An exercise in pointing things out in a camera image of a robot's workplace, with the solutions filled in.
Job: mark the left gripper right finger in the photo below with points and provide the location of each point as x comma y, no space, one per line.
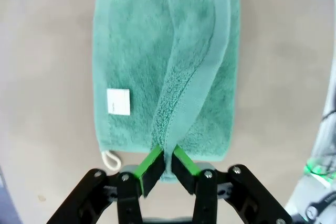
183,167

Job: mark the green terry towel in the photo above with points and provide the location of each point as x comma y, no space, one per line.
131,51

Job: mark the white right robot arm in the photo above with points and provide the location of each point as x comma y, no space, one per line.
323,145

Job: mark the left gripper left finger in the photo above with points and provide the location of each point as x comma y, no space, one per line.
149,166

